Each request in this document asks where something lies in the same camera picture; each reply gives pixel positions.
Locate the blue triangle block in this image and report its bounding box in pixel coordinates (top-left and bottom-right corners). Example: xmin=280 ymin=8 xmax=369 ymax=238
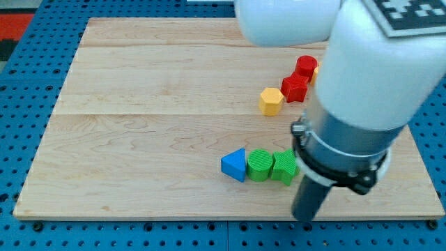
xmin=220 ymin=148 xmax=246 ymax=183

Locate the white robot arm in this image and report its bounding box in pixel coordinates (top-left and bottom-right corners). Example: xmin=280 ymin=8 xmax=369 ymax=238
xmin=234 ymin=0 xmax=445 ymax=197

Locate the yellow block behind arm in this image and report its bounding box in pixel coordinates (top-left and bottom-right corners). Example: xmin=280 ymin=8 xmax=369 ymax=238
xmin=309 ymin=62 xmax=321 ymax=86

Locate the green star block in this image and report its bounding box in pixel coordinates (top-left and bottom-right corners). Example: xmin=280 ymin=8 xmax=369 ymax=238
xmin=270 ymin=149 xmax=300 ymax=186

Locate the red star block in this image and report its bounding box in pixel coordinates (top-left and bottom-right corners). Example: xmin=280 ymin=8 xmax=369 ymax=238
xmin=281 ymin=73 xmax=309 ymax=103

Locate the green cylinder block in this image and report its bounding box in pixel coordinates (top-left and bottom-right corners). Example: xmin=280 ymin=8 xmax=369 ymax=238
xmin=246 ymin=149 xmax=273 ymax=182

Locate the yellow hexagon block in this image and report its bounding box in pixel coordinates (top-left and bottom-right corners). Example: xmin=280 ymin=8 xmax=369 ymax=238
xmin=259 ymin=87 xmax=284 ymax=116

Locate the wooden board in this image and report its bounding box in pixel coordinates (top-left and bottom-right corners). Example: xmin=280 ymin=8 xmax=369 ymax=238
xmin=13 ymin=17 xmax=446 ymax=222

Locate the red cylinder block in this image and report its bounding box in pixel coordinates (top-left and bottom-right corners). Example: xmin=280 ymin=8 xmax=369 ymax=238
xmin=294 ymin=55 xmax=318 ymax=79

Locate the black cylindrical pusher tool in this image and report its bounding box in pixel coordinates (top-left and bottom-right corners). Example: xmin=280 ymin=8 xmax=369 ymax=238
xmin=291 ymin=175 xmax=332 ymax=222

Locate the black white fiducial marker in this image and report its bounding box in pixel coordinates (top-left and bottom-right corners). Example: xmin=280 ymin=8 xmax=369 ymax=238
xmin=362 ymin=0 xmax=445 ymax=38

